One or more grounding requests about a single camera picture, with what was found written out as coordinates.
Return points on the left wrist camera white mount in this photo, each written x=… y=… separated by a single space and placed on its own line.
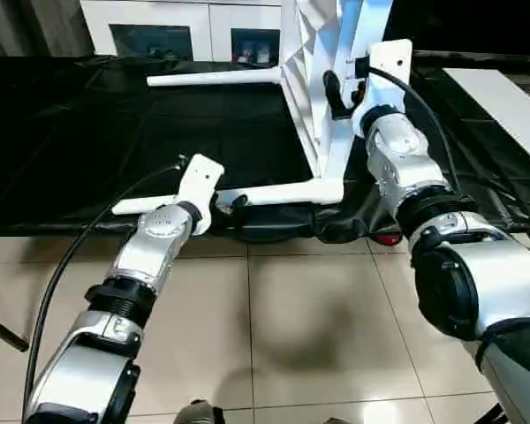
x=201 y=176

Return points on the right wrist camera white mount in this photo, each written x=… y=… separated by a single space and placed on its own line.
x=393 y=57

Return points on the white plastic table top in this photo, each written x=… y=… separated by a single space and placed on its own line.
x=327 y=132

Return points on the white side table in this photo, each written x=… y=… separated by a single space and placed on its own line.
x=503 y=110

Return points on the black mat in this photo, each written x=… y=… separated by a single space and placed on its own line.
x=70 y=132

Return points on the black box with yellow label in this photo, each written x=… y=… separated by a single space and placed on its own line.
x=468 y=22

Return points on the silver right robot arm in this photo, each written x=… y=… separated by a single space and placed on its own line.
x=397 y=146

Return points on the red round cap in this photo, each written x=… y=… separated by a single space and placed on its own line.
x=388 y=239

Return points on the grey curtain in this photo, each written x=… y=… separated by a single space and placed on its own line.
x=26 y=26

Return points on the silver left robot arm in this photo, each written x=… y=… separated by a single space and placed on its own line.
x=159 y=238

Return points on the white plastic table leg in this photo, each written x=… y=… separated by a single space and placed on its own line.
x=282 y=194
x=203 y=79

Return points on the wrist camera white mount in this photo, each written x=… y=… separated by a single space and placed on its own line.
x=201 y=176
x=393 y=57

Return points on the white cabinet with glass doors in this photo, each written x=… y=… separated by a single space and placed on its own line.
x=159 y=13

